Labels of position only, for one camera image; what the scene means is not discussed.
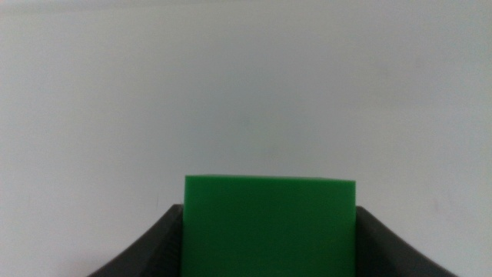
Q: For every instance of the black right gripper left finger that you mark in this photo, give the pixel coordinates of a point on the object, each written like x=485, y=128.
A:
x=153, y=254

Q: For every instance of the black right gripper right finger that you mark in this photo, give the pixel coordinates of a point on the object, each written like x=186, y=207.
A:
x=384, y=254

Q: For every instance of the green cube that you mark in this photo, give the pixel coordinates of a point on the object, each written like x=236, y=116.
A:
x=269, y=227

